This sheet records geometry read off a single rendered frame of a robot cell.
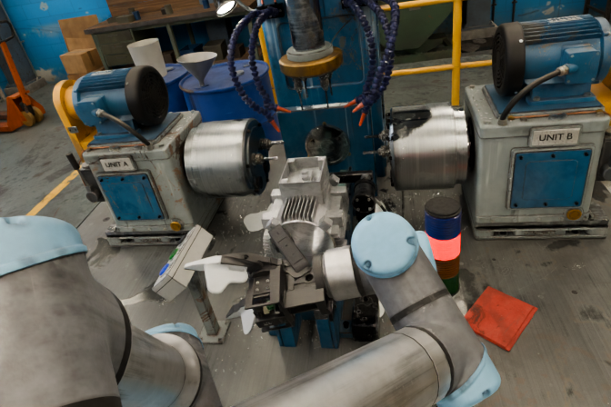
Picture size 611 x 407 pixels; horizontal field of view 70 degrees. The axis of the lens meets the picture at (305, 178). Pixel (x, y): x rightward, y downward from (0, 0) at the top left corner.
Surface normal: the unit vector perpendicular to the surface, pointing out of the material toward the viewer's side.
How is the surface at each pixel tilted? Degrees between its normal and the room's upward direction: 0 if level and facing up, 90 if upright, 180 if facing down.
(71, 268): 74
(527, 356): 0
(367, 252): 37
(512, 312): 1
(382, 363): 27
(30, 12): 90
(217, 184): 99
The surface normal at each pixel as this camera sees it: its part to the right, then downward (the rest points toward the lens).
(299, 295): -0.30, -0.70
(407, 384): 0.61, -0.39
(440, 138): -0.22, -0.06
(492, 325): -0.12, -0.85
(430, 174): -0.13, 0.66
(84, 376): 0.83, -0.54
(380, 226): -0.25, -0.33
